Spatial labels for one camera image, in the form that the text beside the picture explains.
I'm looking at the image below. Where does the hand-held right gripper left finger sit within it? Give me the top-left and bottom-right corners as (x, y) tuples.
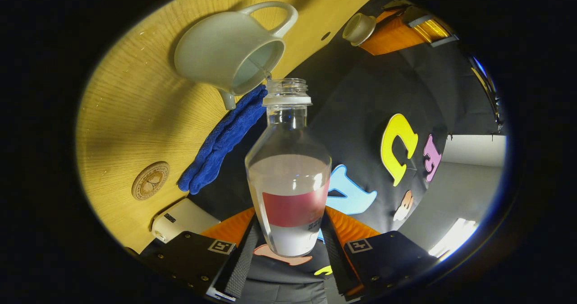
(140, 207), (262, 302)

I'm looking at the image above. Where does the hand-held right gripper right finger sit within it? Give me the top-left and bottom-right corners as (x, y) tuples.
(321, 206), (438, 301)

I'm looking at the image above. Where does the clear plastic water bottle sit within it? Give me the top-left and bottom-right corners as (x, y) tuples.
(245, 78), (333, 258)

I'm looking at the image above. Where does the round wooden coaster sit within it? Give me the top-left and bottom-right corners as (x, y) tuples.
(131, 161), (171, 201)

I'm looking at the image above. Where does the white ceramic teacup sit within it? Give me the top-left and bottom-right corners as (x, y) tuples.
(174, 1), (299, 111)

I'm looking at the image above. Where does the white toaster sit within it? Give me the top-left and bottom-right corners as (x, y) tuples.
(151, 198), (221, 244)

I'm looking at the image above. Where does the blue towel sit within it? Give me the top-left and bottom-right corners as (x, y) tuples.
(177, 84), (269, 195)

